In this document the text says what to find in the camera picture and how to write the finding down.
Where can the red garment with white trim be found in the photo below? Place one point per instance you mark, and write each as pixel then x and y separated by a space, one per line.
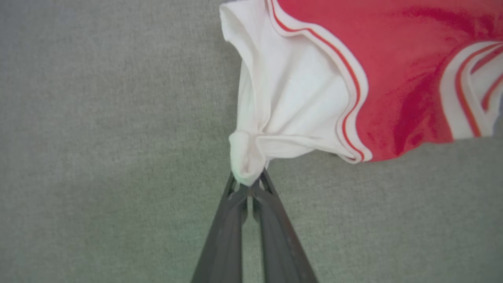
pixel 393 78

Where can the grey fabric sofa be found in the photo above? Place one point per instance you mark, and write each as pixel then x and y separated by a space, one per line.
pixel 98 157

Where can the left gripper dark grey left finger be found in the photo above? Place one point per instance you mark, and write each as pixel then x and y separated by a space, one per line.
pixel 224 243

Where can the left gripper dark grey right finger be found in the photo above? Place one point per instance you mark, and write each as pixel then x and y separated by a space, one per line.
pixel 279 243

